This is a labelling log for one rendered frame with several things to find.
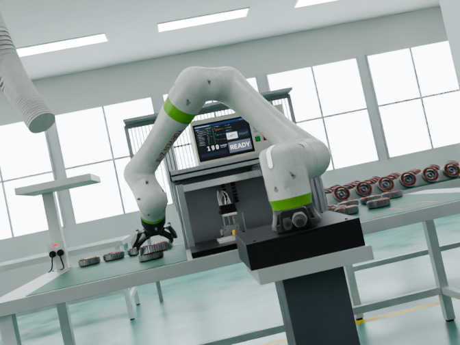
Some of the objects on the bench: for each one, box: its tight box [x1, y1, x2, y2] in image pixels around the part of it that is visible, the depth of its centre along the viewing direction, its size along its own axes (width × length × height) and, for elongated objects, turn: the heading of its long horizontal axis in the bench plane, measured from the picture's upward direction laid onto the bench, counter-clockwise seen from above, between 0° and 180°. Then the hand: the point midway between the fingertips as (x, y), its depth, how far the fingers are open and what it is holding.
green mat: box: [25, 243, 188, 296], centre depth 255 cm, size 94×61×1 cm, turn 106°
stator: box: [366, 198, 391, 209], centre depth 269 cm, size 11×11×4 cm
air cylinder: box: [222, 223, 240, 237], centre depth 252 cm, size 5×8×6 cm
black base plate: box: [190, 237, 238, 259], centre depth 241 cm, size 47×64×2 cm
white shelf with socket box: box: [14, 173, 101, 273], centre depth 288 cm, size 35×37×46 cm
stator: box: [138, 251, 164, 262], centre depth 247 cm, size 11×11×4 cm
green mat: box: [349, 192, 460, 222], centre depth 269 cm, size 94×61×1 cm, turn 106°
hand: (155, 247), depth 226 cm, fingers closed on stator, 11 cm apart
